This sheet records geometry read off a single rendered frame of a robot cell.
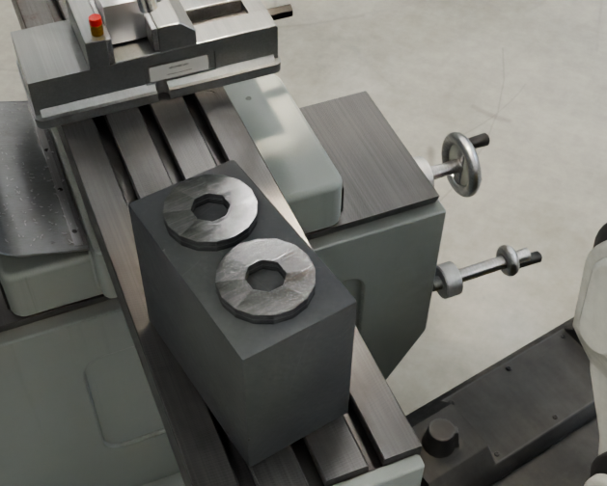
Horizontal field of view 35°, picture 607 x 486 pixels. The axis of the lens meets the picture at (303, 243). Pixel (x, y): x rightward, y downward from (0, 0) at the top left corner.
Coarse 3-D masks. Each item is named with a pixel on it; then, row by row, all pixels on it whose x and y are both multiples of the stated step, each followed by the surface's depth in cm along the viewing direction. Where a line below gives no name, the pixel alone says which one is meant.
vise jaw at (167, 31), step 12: (156, 0) 130; (168, 0) 129; (156, 12) 127; (168, 12) 127; (180, 12) 129; (156, 24) 125; (168, 24) 125; (180, 24) 126; (192, 24) 128; (156, 36) 125; (168, 36) 126; (180, 36) 127; (192, 36) 128; (156, 48) 127; (168, 48) 128
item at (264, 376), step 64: (192, 192) 92; (256, 192) 94; (192, 256) 88; (256, 256) 87; (192, 320) 90; (256, 320) 83; (320, 320) 84; (256, 384) 85; (320, 384) 91; (256, 448) 93
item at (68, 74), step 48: (192, 0) 136; (240, 0) 136; (48, 48) 128; (96, 48) 123; (144, 48) 128; (192, 48) 129; (240, 48) 132; (48, 96) 126; (96, 96) 129; (144, 96) 130
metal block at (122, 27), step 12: (96, 0) 127; (108, 0) 124; (120, 0) 124; (132, 0) 124; (108, 12) 124; (120, 12) 125; (132, 12) 125; (108, 24) 125; (120, 24) 126; (132, 24) 127; (144, 24) 127; (120, 36) 127; (132, 36) 128; (144, 36) 129
